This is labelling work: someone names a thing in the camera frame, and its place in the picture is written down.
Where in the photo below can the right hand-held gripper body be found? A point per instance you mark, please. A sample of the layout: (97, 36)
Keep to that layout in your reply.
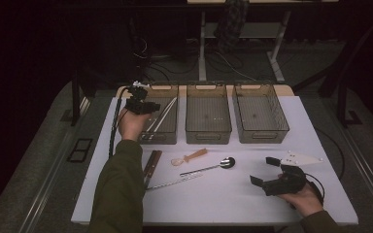
(288, 182)

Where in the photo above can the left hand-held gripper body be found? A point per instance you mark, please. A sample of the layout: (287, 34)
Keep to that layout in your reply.
(137, 105)

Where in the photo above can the white chopstick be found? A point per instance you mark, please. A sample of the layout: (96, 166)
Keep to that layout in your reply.
(165, 109)

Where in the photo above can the translucent grey bin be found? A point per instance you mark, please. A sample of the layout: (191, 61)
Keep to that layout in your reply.
(207, 113)
(168, 129)
(259, 106)

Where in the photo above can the metal spoon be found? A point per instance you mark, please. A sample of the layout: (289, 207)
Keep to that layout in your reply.
(227, 162)

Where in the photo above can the metal chopstick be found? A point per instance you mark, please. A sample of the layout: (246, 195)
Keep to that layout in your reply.
(168, 184)
(191, 177)

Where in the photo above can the person's left hand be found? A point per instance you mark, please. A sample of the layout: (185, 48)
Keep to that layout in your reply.
(131, 127)

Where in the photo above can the person's right hand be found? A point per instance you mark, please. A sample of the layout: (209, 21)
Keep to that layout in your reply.
(304, 200)

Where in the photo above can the black metal stand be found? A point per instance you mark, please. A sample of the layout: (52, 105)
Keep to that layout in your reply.
(75, 106)
(342, 103)

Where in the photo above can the desk with white legs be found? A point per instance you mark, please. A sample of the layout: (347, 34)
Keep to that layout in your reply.
(202, 48)

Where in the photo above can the dark hanging cloth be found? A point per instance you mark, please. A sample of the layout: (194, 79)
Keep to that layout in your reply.
(231, 22)

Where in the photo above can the metal floor rail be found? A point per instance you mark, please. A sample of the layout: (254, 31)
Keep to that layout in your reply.
(369, 174)
(42, 200)

